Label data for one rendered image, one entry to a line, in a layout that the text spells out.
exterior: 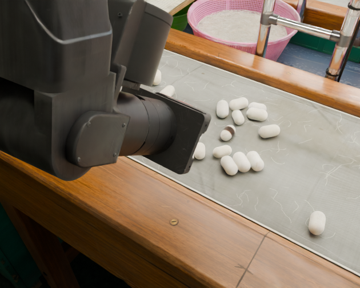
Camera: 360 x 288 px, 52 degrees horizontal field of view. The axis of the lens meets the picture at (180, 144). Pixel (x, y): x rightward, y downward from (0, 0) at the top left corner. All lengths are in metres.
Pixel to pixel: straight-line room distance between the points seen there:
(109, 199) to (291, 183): 0.27
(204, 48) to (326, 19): 0.35
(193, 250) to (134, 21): 0.29
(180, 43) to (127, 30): 0.55
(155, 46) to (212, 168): 0.32
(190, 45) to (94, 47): 0.61
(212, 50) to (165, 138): 0.47
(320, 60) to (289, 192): 0.50
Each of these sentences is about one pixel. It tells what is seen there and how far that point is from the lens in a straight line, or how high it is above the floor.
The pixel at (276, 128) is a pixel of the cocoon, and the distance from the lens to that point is 0.63.
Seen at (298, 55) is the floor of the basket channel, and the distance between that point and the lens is 1.00.
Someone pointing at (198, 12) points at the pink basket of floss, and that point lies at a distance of 0.99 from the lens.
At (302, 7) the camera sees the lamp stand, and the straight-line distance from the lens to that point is 1.00.
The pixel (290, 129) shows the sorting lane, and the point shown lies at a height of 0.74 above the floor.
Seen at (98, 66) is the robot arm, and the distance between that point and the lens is 0.22.
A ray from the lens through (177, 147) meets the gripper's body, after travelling 0.37.
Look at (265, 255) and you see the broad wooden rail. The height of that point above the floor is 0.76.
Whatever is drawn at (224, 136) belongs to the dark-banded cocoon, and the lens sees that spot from 0.61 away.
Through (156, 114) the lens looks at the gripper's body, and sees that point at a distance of 0.33.
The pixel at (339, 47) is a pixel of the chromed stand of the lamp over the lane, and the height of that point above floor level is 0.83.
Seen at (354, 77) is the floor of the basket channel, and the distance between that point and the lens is 0.96.
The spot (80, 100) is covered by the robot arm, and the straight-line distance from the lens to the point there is 0.22.
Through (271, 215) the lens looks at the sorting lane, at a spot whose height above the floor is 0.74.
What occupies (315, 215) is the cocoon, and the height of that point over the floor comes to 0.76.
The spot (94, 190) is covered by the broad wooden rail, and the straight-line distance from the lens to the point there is 0.53.
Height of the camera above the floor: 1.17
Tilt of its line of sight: 45 degrees down
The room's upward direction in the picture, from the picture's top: straight up
